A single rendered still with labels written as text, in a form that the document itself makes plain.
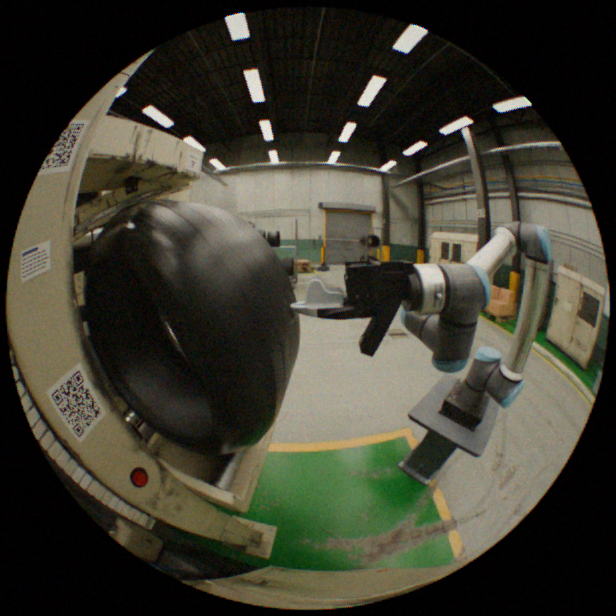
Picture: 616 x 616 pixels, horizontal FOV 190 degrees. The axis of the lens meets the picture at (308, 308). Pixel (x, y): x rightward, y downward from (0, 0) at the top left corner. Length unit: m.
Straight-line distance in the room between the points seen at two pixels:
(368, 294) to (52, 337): 0.43
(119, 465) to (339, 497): 1.25
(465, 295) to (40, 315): 0.57
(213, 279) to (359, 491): 1.39
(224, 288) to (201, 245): 0.06
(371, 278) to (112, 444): 0.45
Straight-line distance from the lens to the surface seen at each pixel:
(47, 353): 0.26
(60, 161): 0.29
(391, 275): 0.33
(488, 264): 0.67
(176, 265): 0.23
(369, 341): 0.36
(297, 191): 11.60
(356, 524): 1.38
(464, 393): 1.09
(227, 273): 0.23
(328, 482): 1.45
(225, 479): 0.49
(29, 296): 0.26
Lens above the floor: 1.35
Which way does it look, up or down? 19 degrees down
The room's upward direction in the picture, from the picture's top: straight up
